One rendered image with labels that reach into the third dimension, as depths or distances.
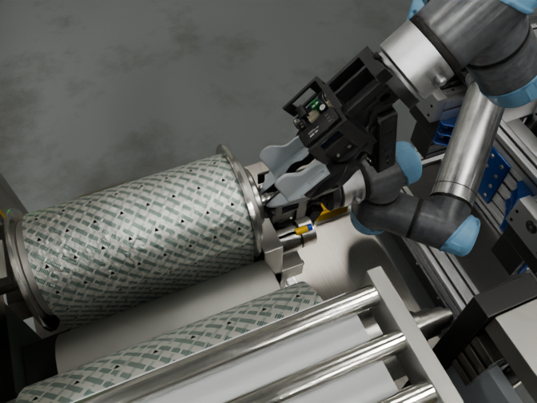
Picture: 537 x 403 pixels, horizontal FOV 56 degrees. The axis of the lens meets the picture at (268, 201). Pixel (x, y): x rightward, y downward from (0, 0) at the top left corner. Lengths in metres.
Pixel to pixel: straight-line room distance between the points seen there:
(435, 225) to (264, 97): 1.78
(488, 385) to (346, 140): 0.27
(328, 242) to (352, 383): 0.68
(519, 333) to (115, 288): 0.40
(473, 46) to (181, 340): 0.39
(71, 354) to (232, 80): 2.21
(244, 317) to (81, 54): 2.67
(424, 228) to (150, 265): 0.50
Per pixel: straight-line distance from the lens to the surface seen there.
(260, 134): 2.41
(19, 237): 0.60
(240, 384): 0.35
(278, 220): 0.77
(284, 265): 0.72
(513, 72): 0.62
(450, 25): 0.54
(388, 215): 0.91
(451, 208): 0.92
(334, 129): 0.52
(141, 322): 0.60
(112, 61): 2.91
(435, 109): 1.55
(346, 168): 0.58
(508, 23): 0.56
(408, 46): 0.54
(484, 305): 0.39
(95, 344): 0.60
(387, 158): 0.65
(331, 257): 1.00
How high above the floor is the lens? 1.77
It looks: 55 degrees down
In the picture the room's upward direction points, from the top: straight up
